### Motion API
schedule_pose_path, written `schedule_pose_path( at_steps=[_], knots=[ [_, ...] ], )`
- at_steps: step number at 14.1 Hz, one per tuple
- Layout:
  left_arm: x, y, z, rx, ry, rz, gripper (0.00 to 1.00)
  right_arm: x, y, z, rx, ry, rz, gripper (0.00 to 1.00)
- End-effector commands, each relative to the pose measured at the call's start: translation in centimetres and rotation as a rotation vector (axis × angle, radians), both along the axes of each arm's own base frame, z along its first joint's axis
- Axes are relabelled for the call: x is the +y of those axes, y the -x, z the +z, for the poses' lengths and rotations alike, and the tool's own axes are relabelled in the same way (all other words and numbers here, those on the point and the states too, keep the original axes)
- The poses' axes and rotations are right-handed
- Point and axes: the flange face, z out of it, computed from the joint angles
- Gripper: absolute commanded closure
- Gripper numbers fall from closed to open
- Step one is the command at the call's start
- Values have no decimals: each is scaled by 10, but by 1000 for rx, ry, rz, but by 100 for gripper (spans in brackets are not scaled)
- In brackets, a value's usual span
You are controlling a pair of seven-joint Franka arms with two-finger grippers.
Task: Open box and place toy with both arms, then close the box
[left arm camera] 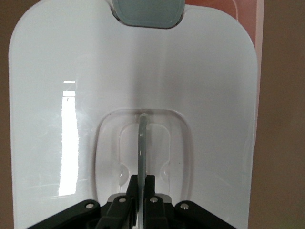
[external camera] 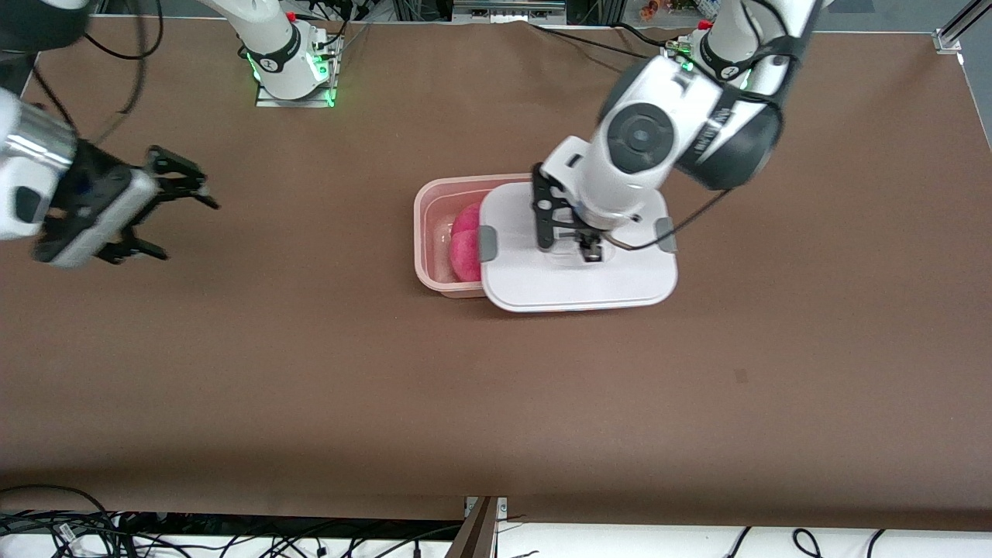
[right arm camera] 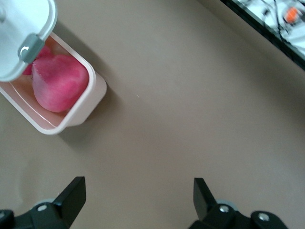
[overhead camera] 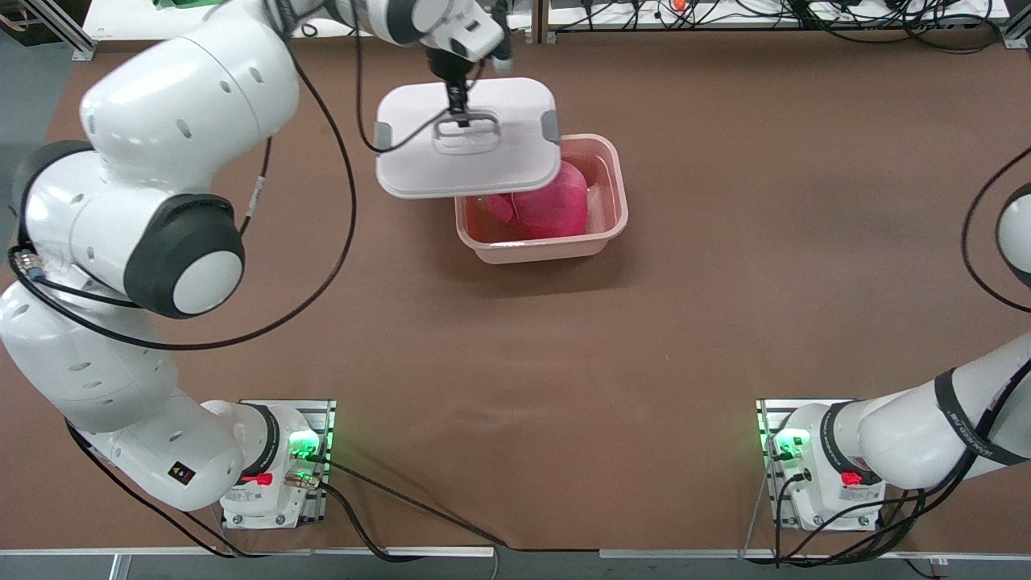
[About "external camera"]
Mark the small metal bracket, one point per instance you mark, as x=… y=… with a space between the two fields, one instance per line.
x=502 y=508

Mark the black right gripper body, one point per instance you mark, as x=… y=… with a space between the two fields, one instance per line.
x=94 y=184

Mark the pink plush toy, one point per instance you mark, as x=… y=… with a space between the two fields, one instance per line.
x=467 y=248

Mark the translucent plastic storage box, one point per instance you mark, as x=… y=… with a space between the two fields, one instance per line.
x=434 y=232

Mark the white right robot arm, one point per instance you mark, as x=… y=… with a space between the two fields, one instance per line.
x=271 y=46

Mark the brown table cover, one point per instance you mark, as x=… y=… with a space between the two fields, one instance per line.
x=496 y=403

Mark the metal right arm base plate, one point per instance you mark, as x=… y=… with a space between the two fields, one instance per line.
x=310 y=97

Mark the aluminium frame profile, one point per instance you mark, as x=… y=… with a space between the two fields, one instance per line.
x=957 y=31

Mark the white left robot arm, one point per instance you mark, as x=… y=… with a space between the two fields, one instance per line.
x=643 y=155

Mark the grey metal rail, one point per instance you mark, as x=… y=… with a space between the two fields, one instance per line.
x=508 y=9

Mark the white box lid grey latches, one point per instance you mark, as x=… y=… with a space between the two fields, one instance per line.
x=573 y=283

